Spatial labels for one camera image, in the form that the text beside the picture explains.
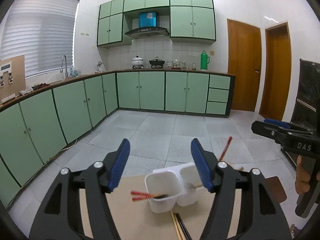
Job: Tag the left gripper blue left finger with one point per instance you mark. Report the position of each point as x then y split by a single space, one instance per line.
59 216

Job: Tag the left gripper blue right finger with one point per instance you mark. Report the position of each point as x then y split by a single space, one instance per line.
261 216

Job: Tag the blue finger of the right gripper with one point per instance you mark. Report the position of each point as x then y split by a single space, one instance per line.
282 135
277 123

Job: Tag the red-handled bamboo chopstick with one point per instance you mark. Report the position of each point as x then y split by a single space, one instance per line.
226 148

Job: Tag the black chopstick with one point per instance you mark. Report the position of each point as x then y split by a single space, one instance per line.
180 227
184 229

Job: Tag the white twin-compartment utensil holder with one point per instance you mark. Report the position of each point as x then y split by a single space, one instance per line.
178 182

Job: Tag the red-tipped bamboo chopstick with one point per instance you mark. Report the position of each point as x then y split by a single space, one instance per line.
145 194

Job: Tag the black plastic spoon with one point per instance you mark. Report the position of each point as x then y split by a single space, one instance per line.
160 196

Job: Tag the green lower kitchen cabinets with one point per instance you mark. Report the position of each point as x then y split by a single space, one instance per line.
37 126

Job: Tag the chrome kitchen faucet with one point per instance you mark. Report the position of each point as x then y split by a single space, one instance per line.
64 67

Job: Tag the person's hand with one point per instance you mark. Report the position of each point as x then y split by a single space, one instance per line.
302 177

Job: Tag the black appliance at right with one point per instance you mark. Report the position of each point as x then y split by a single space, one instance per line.
306 110

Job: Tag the wooden door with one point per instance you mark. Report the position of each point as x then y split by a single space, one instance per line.
278 72
244 62

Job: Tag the green thermos flask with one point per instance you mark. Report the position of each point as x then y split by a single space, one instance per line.
204 60

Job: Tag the glass jars on counter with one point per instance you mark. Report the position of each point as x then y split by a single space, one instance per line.
176 64

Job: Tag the black wok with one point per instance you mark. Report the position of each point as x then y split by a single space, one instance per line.
157 63

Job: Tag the brown board with device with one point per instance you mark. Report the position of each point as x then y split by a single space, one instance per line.
12 77

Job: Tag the white cooking pot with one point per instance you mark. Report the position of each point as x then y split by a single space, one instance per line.
137 63

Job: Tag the black range hood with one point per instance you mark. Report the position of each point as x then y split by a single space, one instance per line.
145 32

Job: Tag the blue box above hood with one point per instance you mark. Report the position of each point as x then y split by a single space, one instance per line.
148 19

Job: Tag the white window blind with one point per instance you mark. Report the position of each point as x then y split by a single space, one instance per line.
42 31

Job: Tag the green upper wall cabinets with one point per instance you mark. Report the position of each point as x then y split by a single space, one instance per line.
122 21

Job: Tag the small wall tap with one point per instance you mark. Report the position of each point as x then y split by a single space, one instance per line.
99 66

